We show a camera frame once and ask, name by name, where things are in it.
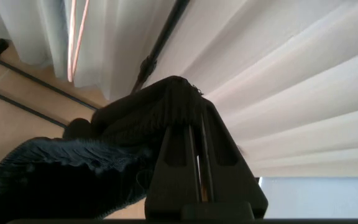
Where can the white curtain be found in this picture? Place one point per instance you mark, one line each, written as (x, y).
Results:
(291, 77)

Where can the pink clothes hanger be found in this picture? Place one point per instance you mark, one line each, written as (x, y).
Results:
(70, 62)

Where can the black shorts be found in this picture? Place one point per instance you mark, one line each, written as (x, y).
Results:
(73, 174)

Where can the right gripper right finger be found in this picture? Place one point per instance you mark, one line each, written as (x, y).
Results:
(235, 186)

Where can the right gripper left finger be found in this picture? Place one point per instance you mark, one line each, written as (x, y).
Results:
(169, 186)

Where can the black clothes rack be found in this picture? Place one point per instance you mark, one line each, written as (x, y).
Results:
(163, 34)

